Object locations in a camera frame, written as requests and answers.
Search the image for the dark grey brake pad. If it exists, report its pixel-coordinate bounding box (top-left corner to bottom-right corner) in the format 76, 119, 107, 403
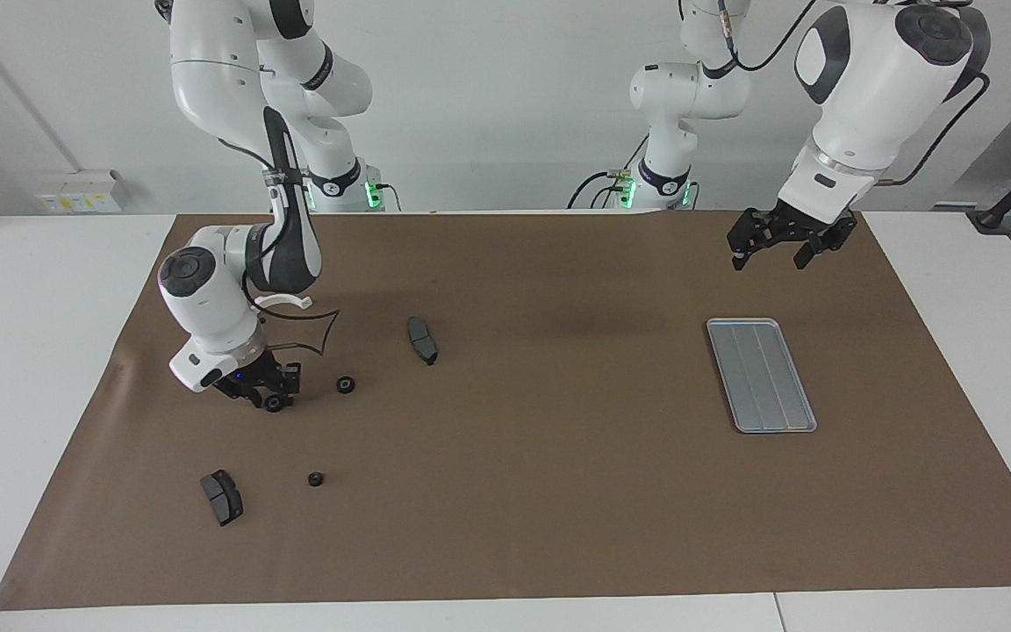
406, 316, 439, 367
199, 470, 245, 528

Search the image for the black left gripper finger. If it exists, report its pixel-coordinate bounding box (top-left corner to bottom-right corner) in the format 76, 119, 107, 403
728, 209, 776, 271
792, 235, 833, 269

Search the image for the silver metal tray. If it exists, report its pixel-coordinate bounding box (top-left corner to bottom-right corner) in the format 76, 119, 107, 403
706, 318, 819, 435

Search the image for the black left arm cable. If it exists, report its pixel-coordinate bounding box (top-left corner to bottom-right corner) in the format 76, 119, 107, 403
716, 0, 991, 187

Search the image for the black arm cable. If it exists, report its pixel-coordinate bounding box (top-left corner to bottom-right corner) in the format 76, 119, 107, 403
716, 0, 991, 187
242, 263, 341, 356

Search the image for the black base cable bundle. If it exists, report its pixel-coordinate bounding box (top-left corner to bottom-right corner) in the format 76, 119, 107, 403
567, 132, 652, 210

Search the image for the white wall socket box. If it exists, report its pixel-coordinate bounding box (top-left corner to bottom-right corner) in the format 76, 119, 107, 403
34, 169, 131, 214

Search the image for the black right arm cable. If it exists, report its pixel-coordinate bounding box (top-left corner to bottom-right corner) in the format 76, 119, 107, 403
242, 263, 341, 356

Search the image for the brown paper table mat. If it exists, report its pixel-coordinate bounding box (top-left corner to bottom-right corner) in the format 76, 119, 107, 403
0, 209, 1011, 611

